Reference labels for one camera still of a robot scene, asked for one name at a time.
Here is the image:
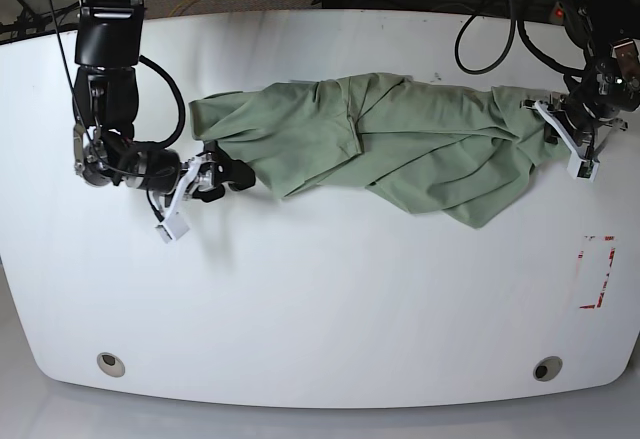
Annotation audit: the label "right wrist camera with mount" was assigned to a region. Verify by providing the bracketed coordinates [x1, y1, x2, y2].
[147, 159, 192, 244]

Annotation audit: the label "right table grommet hole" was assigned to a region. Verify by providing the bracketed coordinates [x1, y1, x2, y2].
[533, 356, 563, 382]

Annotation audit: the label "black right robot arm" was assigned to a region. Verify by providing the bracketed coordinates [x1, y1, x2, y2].
[72, 0, 256, 203]

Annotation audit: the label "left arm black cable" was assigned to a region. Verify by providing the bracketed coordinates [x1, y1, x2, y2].
[453, 0, 601, 80]

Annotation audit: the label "black power strip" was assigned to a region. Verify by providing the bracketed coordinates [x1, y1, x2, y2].
[549, 2, 566, 25]

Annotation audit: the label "black tripod legs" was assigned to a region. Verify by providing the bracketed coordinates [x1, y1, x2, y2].
[1, 0, 79, 45]

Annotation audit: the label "red tape rectangle marking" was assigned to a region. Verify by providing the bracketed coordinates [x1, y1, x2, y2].
[574, 235, 617, 310]

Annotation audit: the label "table grommet hole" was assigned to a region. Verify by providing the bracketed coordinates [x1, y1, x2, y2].
[533, 356, 563, 382]
[96, 352, 126, 378]

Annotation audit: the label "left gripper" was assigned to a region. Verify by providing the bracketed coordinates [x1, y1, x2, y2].
[520, 92, 620, 147]

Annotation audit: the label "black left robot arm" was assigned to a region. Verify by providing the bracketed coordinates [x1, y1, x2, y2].
[517, 0, 639, 148]

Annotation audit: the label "left table grommet hole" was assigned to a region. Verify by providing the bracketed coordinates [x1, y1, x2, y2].
[96, 352, 126, 378]

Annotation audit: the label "green T-shirt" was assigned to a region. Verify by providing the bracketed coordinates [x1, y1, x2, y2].
[189, 73, 569, 229]

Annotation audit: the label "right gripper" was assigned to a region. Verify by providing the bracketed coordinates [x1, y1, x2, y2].
[177, 141, 256, 203]

